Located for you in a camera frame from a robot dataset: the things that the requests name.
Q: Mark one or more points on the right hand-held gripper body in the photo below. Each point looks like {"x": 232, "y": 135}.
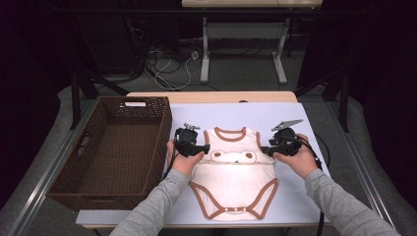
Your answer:
{"x": 286, "y": 142}

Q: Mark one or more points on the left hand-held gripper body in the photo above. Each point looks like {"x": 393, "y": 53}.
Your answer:
{"x": 186, "y": 141}

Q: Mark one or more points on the cream baby bodysuit brown trim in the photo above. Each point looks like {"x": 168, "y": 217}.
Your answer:
{"x": 232, "y": 183}

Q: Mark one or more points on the brown wicker basket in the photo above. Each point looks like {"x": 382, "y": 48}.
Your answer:
{"x": 114, "y": 154}

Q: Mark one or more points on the person's left hand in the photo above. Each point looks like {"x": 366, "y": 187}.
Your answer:
{"x": 183, "y": 165}

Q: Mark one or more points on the person's right hand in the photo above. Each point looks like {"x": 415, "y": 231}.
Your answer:
{"x": 303, "y": 164}

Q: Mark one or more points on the pale lavender table mat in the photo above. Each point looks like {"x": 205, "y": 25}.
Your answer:
{"x": 229, "y": 113}

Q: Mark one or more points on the light wooden table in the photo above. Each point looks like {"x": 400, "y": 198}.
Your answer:
{"x": 213, "y": 97}

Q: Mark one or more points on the white power adapter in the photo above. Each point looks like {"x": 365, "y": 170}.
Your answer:
{"x": 194, "y": 55}

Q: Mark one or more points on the white-legged desk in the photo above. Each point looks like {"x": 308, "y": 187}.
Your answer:
{"x": 205, "y": 49}

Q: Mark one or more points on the dark curtain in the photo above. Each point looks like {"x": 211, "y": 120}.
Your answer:
{"x": 19, "y": 98}
{"x": 387, "y": 98}

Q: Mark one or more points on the black horizontal bar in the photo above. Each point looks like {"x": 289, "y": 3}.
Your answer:
{"x": 131, "y": 11}

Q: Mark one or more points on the aluminium floor rail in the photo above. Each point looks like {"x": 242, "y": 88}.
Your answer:
{"x": 39, "y": 190}
{"x": 367, "y": 183}

